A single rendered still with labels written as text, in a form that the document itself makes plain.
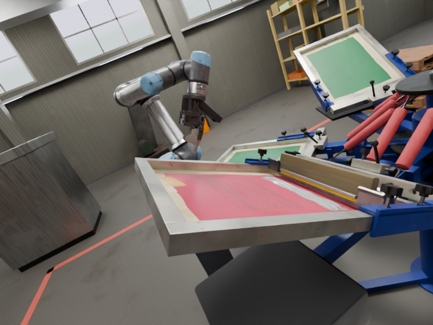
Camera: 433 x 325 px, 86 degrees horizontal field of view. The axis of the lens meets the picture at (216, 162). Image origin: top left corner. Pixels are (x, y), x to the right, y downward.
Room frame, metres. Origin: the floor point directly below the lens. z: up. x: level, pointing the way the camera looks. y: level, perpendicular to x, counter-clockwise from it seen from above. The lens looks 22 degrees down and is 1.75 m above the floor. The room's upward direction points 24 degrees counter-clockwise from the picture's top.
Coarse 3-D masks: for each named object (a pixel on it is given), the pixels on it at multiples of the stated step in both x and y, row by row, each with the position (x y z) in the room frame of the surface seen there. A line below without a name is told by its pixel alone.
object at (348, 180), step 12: (288, 156) 0.87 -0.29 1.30; (288, 168) 0.85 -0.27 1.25; (300, 168) 0.79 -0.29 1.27; (312, 168) 0.74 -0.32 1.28; (324, 168) 0.69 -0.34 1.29; (336, 168) 0.65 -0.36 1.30; (324, 180) 0.67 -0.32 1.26; (336, 180) 0.63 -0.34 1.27; (348, 180) 0.60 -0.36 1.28; (360, 180) 0.56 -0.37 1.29; (372, 180) 0.53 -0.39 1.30
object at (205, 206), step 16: (192, 192) 0.59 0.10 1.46; (208, 192) 0.60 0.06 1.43; (288, 192) 0.66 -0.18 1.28; (320, 192) 0.69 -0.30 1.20; (192, 208) 0.47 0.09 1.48; (208, 208) 0.48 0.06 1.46; (224, 208) 0.49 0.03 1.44; (304, 208) 0.52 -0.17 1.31; (320, 208) 0.53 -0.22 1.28; (352, 208) 0.54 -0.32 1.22
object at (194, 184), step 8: (168, 176) 0.75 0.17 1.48; (176, 176) 0.76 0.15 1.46; (184, 176) 0.76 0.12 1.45; (192, 176) 0.77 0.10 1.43; (200, 176) 0.78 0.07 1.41; (208, 176) 0.79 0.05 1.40; (216, 176) 0.80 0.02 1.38; (224, 176) 0.81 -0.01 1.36; (232, 176) 0.82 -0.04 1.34; (240, 176) 0.84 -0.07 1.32; (248, 176) 0.85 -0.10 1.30; (256, 176) 0.86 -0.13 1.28; (264, 176) 0.87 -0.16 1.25; (272, 176) 0.89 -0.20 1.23; (280, 176) 0.90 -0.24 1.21; (192, 184) 0.67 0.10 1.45; (200, 184) 0.68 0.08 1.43; (264, 184) 0.74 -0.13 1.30; (272, 184) 0.74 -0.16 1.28; (296, 184) 0.77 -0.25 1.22
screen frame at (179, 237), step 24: (144, 168) 0.69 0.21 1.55; (168, 168) 0.84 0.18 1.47; (192, 168) 0.86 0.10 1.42; (216, 168) 0.89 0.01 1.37; (240, 168) 0.92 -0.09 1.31; (264, 168) 0.95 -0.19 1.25; (144, 192) 0.56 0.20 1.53; (168, 216) 0.35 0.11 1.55; (288, 216) 0.38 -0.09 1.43; (312, 216) 0.39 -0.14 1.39; (336, 216) 0.40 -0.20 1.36; (360, 216) 0.40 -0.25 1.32; (168, 240) 0.30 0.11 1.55; (192, 240) 0.30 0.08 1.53; (216, 240) 0.31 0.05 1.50; (240, 240) 0.32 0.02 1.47; (264, 240) 0.33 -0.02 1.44; (288, 240) 0.34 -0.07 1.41
